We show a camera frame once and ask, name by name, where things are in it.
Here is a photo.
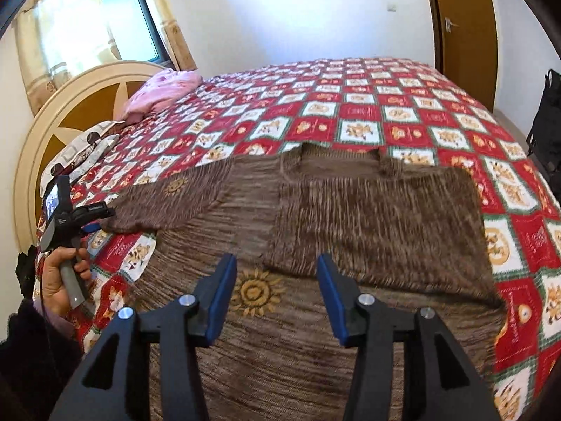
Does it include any cream and brown headboard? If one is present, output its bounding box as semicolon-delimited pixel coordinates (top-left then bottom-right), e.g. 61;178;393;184
13;61;171;255

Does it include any pink pillow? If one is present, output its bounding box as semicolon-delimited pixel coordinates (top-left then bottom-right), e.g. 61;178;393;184
116;69;203;122

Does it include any yellow patterned curtain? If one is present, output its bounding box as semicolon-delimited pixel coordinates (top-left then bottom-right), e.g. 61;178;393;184
140;0;198;73
13;0;123;115

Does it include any person's left hand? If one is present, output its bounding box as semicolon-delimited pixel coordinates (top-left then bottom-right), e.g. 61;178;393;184
39;248;94;317

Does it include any window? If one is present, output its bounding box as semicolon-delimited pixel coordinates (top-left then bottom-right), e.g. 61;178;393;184
94;0;169;64

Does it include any brown wooden door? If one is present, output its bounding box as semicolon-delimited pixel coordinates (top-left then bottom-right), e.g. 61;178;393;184
421;0;500;110

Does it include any person's left forearm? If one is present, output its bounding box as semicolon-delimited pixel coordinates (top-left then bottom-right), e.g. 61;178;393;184
0;298;90;421

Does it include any white patterned pillow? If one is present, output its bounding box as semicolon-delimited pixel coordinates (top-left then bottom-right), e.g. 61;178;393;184
39;120;126;198

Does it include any red checkered printed blanket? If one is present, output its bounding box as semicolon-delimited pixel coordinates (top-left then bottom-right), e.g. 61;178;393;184
35;57;561;421

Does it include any black bag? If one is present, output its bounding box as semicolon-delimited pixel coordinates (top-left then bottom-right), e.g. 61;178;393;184
526;69;561;185

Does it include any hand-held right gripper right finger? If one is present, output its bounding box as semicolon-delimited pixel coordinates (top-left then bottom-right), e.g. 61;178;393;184
316;253;513;421

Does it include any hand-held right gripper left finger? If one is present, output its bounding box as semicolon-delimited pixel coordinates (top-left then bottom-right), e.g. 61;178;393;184
50;253;238;421

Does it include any brown knitted sweater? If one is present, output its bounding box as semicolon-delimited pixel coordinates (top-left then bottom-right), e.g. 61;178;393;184
103;142;505;421

